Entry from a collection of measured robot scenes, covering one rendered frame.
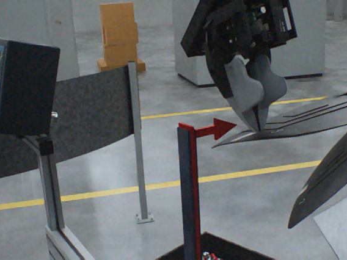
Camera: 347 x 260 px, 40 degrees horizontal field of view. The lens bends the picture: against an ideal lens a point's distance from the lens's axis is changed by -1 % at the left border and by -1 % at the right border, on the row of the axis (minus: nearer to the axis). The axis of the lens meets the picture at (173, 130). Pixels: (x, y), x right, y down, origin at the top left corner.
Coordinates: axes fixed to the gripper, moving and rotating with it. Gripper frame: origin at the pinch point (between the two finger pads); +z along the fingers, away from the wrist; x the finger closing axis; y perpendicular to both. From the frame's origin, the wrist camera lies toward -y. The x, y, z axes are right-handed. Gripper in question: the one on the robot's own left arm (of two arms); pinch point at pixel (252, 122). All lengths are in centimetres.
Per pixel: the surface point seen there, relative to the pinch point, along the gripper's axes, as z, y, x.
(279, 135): 1.7, 8.5, -3.5
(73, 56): -86, -401, 117
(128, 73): -34, -197, 76
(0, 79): -18, -51, -19
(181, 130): -1.2, 5.6, -13.4
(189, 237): 10.2, 2.5, -13.5
